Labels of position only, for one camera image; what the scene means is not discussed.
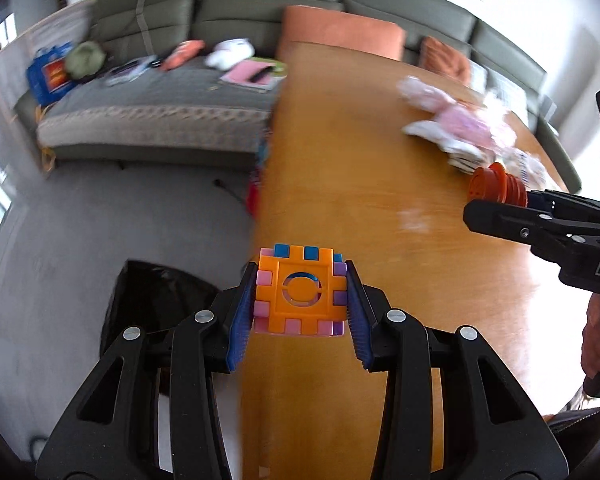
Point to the crumpled white plastic bag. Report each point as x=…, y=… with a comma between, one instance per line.
x=455, y=120

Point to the large orange cushion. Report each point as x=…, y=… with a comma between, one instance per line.
x=335, y=27

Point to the clear plastic packet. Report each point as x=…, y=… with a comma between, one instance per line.
x=125, y=71

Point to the crumpled white paper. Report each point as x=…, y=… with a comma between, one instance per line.
x=530, y=170

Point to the white plush toy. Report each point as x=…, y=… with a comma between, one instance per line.
x=230, y=54

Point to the red plastic object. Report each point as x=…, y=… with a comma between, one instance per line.
x=254, y=200

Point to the grey sofa cover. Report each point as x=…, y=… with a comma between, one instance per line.
x=155, y=105

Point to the colourful plastic puzzle cube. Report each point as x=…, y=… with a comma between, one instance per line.
x=300, y=292

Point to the orange ribbed plastic toy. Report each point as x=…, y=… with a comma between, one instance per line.
x=495, y=185

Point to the orange plush fish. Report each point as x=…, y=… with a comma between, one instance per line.
x=180, y=55

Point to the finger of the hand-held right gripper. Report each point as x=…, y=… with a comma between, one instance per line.
x=500, y=217
x=580, y=207

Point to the grey-green sofa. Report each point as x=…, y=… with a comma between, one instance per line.
x=230, y=15

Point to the small orange cushion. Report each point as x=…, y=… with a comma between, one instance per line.
x=447, y=57

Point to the green hat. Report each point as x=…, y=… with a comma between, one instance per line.
x=84, y=60

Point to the pink book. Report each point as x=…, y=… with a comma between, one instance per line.
x=247, y=72

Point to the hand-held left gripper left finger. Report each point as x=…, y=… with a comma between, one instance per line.
x=240, y=325

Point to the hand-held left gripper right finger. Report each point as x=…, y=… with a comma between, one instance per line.
x=357, y=325

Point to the white checked cushion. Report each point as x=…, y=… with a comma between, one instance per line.
x=505, y=87

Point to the blue shopping bag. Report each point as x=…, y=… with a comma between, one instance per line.
x=47, y=72

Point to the person's right hand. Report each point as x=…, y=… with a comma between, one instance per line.
x=595, y=340

